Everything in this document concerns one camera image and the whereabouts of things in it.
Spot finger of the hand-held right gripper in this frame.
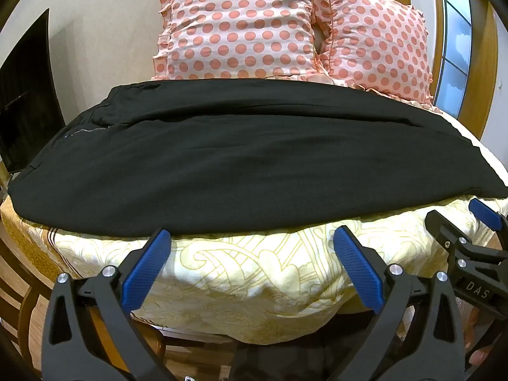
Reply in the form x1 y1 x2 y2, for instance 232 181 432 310
468 198 508 247
425 210 477 263

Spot black pants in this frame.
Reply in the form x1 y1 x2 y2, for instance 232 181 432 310
9 78 508 239

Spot pink polka dot pillow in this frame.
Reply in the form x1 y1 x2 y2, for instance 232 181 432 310
151 0 330 82
311 0 435 108

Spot person's right hand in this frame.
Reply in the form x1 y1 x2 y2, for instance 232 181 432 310
456 297 495 368

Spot yellow patterned bed sheet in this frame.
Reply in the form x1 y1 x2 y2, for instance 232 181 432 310
0 105 508 346

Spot black flat screen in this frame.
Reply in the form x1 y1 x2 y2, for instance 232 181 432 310
0 8 66 173

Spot wooden framed glass window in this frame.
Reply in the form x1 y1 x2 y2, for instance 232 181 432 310
431 0 498 139

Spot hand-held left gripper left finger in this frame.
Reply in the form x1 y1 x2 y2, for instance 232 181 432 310
42 228 183 381

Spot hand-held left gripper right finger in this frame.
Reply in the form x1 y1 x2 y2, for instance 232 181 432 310
332 225 467 381

